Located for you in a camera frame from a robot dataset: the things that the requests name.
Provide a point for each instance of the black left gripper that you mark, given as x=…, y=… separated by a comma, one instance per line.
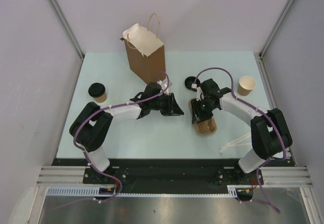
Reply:
x=171, y=107

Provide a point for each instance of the brown paper cup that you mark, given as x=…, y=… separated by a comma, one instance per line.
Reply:
x=101, y=99
x=246, y=85

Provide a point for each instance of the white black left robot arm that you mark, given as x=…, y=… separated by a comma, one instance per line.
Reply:
x=90, y=128

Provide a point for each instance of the brown paper bag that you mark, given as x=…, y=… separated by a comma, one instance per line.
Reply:
x=145, y=52

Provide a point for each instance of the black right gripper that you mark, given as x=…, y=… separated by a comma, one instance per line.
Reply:
x=197, y=114

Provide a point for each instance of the white slotted cable duct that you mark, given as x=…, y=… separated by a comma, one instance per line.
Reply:
x=98, y=192

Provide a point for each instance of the black plastic cup lid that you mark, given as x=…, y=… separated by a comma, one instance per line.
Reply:
x=188, y=83

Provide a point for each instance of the brown cardboard cup carrier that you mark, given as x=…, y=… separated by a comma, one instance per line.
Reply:
x=205, y=128

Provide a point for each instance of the white wrapped straw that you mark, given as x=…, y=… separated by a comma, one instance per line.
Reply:
x=234, y=145
x=245, y=138

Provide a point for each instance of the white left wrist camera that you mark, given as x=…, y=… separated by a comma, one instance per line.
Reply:
x=165, y=85

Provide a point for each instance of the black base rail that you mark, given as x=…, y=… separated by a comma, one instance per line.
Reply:
x=177, y=176

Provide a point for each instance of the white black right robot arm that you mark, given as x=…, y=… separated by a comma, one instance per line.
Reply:
x=269, y=131

